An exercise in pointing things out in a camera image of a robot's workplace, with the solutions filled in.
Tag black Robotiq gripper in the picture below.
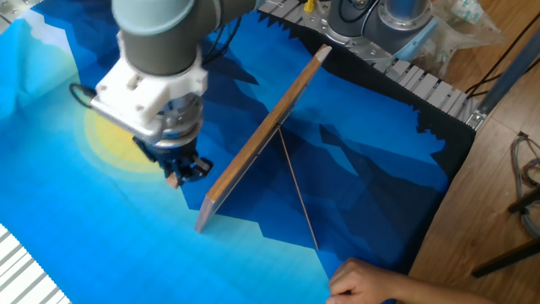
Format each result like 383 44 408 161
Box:
133 135 214 187

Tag person's right forearm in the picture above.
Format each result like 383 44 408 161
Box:
391 269 499 304

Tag person's right hand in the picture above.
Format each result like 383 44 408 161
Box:
327 257 400 304

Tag blue landscape print cloth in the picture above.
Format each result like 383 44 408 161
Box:
0 0 478 304

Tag clear plastic bag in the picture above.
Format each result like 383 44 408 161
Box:
415 0 505 77

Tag dark furniture leg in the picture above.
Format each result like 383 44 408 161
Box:
508 187 540 214
471 240 540 279

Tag wooden picture frame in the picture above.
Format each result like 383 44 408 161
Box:
193 44 333 251

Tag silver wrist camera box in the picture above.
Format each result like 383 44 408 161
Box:
89 95 164 144

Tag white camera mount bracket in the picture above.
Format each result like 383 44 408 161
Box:
94 52 210 128

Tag thin black floor cables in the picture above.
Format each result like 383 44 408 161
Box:
463 12 540 98

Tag grey coloured cable bundle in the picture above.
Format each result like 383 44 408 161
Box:
509 131 540 240

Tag aluminium frame post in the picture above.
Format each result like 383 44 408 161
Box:
466 29 540 132

